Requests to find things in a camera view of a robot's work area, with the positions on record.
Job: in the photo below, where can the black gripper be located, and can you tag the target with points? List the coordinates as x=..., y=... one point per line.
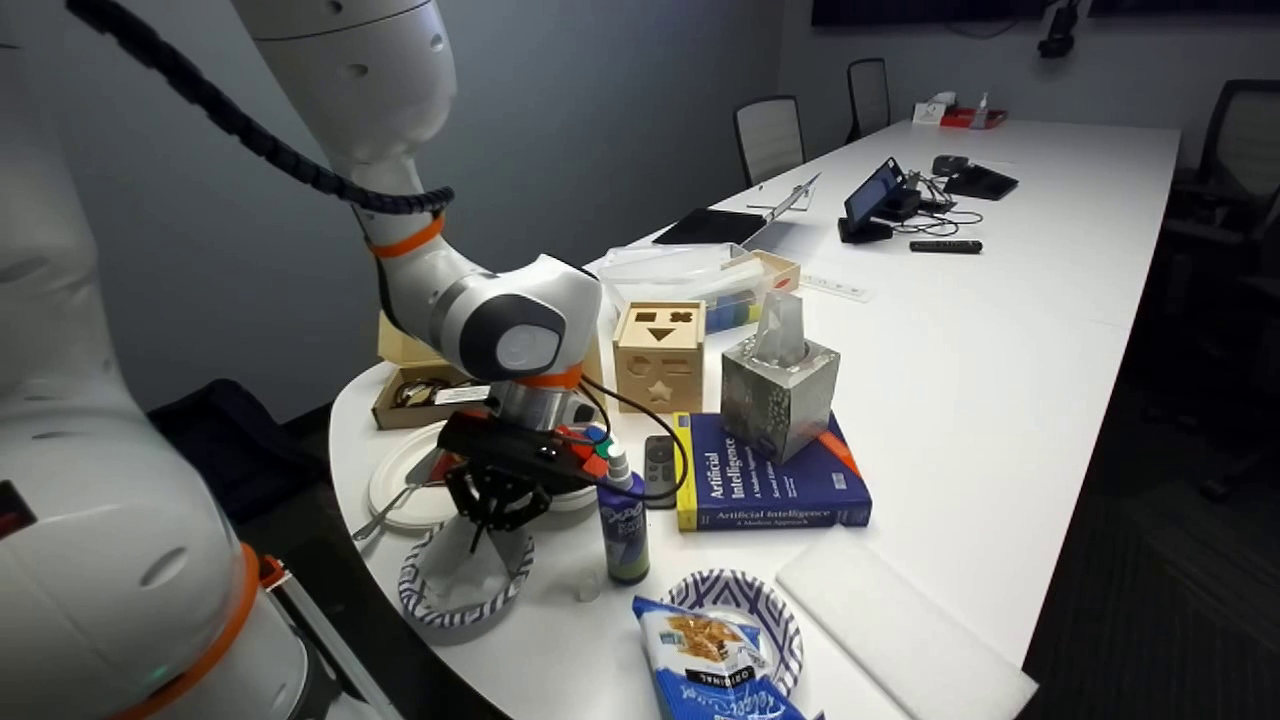
x=504, y=484

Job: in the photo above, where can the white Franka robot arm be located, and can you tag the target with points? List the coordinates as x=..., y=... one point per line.
x=401, y=81

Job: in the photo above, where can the plain white plate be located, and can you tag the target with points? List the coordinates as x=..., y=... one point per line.
x=401, y=495

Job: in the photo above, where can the metal serving spoon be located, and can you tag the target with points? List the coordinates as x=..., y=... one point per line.
x=383, y=521

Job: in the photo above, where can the small blue labelled bottle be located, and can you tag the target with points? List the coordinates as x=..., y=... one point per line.
x=623, y=525

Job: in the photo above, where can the open cardboard box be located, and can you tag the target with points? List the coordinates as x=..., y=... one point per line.
x=424, y=394

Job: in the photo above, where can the black phone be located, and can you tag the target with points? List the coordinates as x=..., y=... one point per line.
x=658, y=467

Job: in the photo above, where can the wooden shape sorter cube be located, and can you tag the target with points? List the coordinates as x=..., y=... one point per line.
x=658, y=352

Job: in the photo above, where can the blue pretzel snack bag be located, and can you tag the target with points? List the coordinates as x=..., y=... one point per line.
x=715, y=661

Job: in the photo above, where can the blue hardcover book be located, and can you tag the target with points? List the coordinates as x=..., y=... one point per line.
x=773, y=484

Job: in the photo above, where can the clear plastic container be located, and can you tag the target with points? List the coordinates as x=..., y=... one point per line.
x=715, y=301

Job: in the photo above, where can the grey tissue box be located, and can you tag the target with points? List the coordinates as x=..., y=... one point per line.
x=781, y=384

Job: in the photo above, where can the black laptop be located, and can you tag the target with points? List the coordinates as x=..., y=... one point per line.
x=710, y=226

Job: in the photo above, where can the white flat sheet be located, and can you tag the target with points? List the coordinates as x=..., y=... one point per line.
x=905, y=635

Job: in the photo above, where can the grey office chair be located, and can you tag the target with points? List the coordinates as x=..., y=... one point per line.
x=868, y=94
x=769, y=138

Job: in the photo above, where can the tablet on stand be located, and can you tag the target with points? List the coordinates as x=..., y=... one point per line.
x=879, y=192

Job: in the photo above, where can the black remote marker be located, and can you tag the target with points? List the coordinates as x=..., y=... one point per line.
x=946, y=244

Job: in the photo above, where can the black pouch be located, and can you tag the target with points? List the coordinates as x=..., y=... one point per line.
x=978, y=177

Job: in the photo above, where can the red and white boxes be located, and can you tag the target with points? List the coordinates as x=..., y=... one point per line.
x=960, y=115

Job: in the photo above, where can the black webcam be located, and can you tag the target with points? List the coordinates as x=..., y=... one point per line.
x=1060, y=25

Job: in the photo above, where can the black office chair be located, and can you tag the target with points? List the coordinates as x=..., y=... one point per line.
x=1235, y=162

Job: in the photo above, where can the aluminium robot stand frame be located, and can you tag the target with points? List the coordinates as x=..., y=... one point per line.
x=327, y=642

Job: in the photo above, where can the wall television screen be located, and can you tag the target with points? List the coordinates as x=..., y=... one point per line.
x=934, y=8

